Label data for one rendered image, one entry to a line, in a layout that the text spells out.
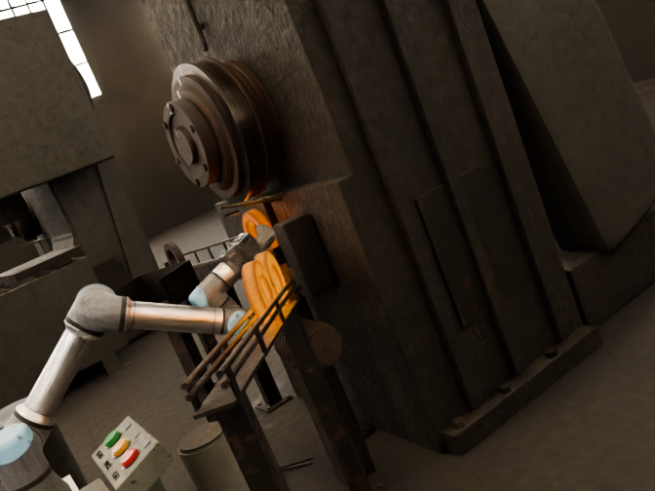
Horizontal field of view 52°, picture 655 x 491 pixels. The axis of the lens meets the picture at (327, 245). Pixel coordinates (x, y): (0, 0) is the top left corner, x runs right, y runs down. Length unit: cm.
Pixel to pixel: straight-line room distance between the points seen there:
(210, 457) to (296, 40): 107
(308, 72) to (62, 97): 314
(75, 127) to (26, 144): 34
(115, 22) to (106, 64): 77
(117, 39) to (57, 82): 807
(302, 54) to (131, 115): 1083
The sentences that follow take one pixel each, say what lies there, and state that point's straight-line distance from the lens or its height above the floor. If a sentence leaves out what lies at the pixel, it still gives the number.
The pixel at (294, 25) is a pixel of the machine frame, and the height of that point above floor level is 129.
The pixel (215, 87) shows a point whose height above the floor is 123.
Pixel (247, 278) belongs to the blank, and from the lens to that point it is 158.
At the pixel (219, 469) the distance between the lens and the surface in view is 152.
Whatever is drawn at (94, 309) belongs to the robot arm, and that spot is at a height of 80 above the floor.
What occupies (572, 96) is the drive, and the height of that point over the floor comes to 79.
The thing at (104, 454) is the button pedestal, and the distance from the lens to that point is 152.
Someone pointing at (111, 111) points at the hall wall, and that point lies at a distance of 1257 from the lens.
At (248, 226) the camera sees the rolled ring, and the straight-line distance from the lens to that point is 230.
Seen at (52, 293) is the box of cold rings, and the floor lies 62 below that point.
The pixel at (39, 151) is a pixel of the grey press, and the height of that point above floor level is 145.
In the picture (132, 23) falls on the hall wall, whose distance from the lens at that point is 1305.
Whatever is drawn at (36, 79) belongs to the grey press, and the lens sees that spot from 483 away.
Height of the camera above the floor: 108
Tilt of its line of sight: 11 degrees down
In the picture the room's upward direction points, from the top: 22 degrees counter-clockwise
